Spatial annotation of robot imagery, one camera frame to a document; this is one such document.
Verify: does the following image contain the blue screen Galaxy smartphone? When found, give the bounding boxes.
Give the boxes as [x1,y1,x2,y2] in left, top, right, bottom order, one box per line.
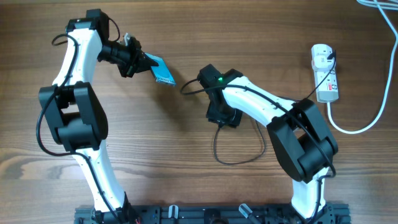
[145,53,176,86]

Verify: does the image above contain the black USB charging cable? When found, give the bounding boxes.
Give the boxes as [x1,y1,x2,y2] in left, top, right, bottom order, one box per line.
[212,50,337,166]

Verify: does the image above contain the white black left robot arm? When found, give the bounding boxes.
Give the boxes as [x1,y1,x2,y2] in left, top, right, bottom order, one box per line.
[36,9,175,223]

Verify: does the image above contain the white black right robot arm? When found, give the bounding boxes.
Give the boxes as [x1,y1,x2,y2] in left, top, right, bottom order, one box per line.
[197,64,338,223]

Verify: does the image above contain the white USB charger plug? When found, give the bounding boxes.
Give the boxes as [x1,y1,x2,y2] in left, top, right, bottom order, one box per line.
[312,55,334,71]

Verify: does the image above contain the white power strip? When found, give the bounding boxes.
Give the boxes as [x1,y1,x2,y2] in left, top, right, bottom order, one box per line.
[311,44,339,103]

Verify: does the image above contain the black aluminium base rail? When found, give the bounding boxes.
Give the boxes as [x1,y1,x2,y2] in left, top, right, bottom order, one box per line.
[73,202,351,224]

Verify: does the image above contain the white power strip cord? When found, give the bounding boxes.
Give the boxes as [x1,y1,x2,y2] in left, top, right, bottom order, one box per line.
[326,0,398,135]

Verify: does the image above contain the white cables at corner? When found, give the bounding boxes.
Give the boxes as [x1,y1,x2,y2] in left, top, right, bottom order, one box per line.
[356,0,398,11]

